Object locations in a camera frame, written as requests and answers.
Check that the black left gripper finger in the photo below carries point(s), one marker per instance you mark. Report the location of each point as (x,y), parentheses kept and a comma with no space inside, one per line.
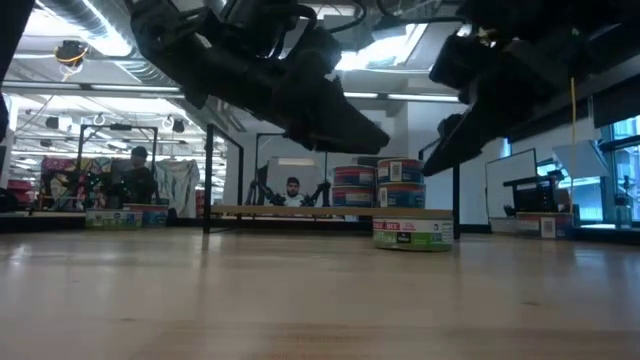
(340,141)
(350,117)

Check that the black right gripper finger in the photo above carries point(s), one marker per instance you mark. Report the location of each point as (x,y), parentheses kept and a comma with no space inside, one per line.
(451,125)
(465,142)

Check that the cans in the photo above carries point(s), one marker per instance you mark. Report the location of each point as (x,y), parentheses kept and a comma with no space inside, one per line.
(530,226)

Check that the green Bumble Bee tuna can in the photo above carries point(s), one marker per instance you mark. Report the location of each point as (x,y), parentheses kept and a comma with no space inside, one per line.
(112,220)
(415,240)

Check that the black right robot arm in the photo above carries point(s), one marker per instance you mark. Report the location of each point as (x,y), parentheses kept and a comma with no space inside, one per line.
(575,25)

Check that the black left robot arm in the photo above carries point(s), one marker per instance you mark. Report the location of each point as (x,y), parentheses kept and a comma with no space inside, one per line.
(200,50)

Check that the black background robot arm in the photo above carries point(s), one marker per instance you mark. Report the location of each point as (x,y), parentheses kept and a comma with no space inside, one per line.
(262,192)
(317,194)

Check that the black-framed wooden shelf rack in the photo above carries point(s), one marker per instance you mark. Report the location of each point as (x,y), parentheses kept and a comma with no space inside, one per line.
(300,211)

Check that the white whiteboard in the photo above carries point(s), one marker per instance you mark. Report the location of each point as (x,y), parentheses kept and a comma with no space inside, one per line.
(510,180)

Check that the person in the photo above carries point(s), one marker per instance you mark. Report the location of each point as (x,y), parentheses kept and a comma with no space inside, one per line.
(293,197)
(137,185)

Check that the black equipment cart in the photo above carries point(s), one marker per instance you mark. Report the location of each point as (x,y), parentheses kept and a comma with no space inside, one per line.
(535,197)

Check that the white angled panel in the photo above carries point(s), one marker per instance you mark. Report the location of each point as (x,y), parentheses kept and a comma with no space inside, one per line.
(580,160)

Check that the black hanging speaker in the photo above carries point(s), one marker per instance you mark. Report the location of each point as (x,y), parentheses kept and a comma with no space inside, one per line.
(52,122)
(178,125)

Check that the glass window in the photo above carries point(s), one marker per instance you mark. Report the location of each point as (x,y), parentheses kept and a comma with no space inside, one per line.
(625,165)

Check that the pale hanging cloth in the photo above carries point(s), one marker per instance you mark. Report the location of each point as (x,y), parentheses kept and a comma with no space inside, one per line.
(180,185)

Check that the long linear ceiling light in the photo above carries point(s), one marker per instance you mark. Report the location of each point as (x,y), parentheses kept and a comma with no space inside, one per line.
(125,88)

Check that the colourful patterned quilt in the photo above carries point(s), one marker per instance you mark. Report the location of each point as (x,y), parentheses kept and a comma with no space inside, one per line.
(60,175)

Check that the red storage bin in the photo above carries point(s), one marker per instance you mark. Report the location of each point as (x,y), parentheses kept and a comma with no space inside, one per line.
(20,187)

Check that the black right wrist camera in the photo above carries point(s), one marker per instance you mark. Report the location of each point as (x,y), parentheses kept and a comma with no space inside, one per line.
(450,60)

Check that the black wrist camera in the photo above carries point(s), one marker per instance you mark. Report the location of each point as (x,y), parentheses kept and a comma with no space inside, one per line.
(450,60)
(260,20)

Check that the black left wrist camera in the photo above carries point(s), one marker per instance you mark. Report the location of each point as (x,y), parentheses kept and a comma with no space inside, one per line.
(260,20)

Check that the silver spiral ventilation duct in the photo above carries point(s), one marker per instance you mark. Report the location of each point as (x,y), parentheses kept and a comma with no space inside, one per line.
(150,70)

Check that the black table frame rails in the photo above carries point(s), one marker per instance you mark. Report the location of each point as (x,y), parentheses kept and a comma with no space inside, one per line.
(40,223)

